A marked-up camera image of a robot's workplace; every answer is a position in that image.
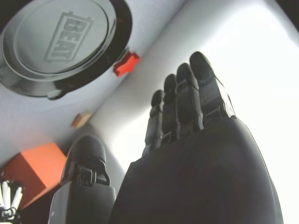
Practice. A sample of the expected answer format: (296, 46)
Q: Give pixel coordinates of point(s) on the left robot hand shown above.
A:
(198, 175)

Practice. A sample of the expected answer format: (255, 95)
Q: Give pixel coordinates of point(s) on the metal slotted tongs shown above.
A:
(5, 193)

